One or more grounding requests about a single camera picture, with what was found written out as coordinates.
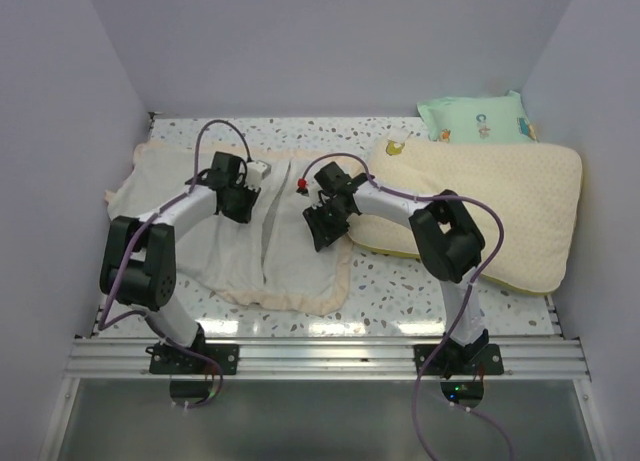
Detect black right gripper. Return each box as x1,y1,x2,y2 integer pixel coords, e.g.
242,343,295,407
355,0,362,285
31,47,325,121
305,199,352,251

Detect white pillowcase with cream ruffle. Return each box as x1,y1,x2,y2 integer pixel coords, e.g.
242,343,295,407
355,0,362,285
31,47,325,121
105,141,352,315

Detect cream yellow dotted pillow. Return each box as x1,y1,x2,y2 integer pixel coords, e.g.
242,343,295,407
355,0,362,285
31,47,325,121
366,137,582,295

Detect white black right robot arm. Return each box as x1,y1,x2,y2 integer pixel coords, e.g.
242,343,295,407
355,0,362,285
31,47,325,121
297,162,489,374

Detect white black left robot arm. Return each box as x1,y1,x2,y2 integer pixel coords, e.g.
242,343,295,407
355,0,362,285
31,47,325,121
98,152,271,374

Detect green cartoon print pillow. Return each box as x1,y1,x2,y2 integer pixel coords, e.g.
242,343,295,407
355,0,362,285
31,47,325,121
417,91,537,145

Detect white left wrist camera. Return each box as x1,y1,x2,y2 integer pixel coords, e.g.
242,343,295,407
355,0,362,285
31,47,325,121
246,160,271,190

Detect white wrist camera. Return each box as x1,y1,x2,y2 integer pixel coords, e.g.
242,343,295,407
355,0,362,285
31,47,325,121
308,185,323,206
246,160,271,190

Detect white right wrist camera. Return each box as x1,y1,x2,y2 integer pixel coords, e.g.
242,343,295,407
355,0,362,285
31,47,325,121
308,185,323,206

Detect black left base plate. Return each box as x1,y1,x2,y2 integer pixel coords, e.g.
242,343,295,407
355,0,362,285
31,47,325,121
145,334,240,376

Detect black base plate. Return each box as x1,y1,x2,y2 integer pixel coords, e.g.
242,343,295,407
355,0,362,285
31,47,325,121
145,334,240,376
413,329,505,379

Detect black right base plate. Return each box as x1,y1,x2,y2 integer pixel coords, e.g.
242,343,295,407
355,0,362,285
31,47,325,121
413,329,505,379

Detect aluminium front rail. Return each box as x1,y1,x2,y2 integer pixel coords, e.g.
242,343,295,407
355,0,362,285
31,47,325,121
63,336,590,381

